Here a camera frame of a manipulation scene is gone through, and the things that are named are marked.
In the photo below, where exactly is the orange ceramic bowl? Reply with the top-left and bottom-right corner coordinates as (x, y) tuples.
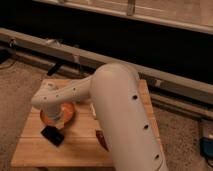
(40, 103), (75, 127)

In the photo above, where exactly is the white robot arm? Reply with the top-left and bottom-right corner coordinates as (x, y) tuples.
(31, 63), (169, 171)

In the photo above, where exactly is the black rectangular phone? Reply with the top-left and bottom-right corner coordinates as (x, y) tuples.
(41, 126), (64, 146)

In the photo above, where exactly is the blue box on floor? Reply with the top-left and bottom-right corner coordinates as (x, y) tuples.
(200, 135), (213, 159)

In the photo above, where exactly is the sliding door track frame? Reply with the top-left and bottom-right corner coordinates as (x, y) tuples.
(0, 27), (213, 105)

